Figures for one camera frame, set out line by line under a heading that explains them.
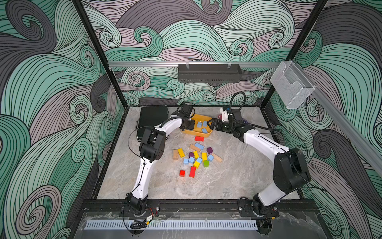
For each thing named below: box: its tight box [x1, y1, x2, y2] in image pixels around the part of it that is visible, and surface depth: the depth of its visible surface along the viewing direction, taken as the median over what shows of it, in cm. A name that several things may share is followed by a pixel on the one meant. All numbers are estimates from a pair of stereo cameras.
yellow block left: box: [177, 147, 186, 158], surface depth 95 cm
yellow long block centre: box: [201, 152, 208, 163], surface depth 93 cm
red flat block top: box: [194, 135, 205, 142], surface depth 103 cm
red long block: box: [189, 166, 196, 178], surface depth 87 cm
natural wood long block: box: [211, 152, 223, 163], surface depth 93 cm
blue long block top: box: [194, 142, 205, 151], surface depth 98 cm
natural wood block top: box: [189, 143, 201, 152], surface depth 97 cm
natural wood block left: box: [173, 149, 180, 160], surface depth 92 cm
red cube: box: [179, 169, 186, 178], surface depth 87 cm
